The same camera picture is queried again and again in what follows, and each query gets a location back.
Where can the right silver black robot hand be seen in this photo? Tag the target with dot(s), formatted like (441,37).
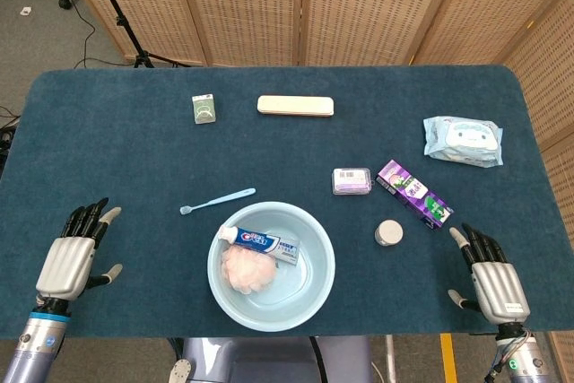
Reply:
(500,289)

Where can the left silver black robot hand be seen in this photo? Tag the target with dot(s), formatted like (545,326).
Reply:
(67,266)

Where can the pink bath sponge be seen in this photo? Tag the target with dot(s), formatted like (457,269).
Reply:
(246,271)

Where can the blue white toothpaste tube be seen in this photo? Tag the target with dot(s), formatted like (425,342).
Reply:
(255,240)

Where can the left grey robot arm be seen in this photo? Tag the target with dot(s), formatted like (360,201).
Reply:
(33,347)

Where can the purple toothpaste carton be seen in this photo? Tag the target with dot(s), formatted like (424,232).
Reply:
(414,194)

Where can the light blue plastic basin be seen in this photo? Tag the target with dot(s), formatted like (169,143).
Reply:
(314,293)

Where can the small green floss box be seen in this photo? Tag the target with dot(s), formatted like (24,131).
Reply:
(204,109)

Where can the yellow floor tape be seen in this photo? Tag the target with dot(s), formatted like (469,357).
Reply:
(448,360)

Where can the small white round jar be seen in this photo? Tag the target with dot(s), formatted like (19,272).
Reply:
(388,232)

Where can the metal table leg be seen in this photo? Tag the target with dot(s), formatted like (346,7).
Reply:
(391,360)

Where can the dark blue table cloth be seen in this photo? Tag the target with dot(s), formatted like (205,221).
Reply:
(112,141)

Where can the light blue wet wipes pack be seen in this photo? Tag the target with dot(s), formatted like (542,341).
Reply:
(464,141)

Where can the light blue toothbrush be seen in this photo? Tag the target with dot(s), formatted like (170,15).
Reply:
(220,200)

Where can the grey robot torso base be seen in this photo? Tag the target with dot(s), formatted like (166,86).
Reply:
(269,360)

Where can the black tripod stand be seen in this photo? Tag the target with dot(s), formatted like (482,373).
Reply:
(120,22)

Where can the beige toothbrush travel case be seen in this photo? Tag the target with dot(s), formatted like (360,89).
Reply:
(295,106)

